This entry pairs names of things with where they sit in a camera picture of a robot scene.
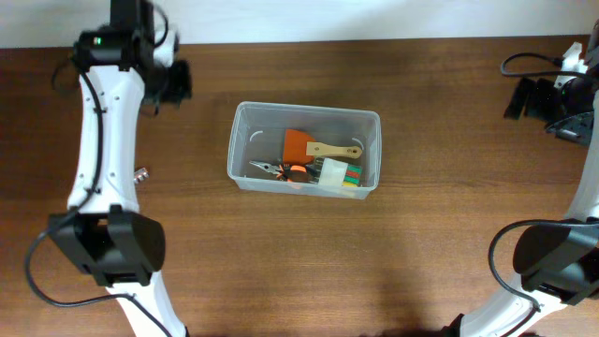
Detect orange scraper wooden handle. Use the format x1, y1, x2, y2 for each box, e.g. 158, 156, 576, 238
283, 129, 362, 165

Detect orange black needle-nose pliers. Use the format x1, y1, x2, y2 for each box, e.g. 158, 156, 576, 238
249, 161, 320, 183

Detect clear case coloured bits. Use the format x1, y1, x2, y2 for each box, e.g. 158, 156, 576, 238
313, 157, 362, 187

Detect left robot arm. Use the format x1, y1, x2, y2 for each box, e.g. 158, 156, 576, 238
44, 0, 192, 336

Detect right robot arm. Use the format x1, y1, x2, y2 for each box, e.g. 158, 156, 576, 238
441, 30, 598, 336

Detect clear plastic container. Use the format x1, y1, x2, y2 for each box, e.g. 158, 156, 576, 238
227, 102, 382, 199

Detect left black cable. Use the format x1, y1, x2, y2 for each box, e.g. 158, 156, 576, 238
23, 4, 174, 337

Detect black cable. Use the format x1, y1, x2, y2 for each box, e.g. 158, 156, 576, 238
23, 4, 174, 337
488, 51, 599, 337

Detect right black cable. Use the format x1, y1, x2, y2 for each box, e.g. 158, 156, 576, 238
488, 51, 599, 337

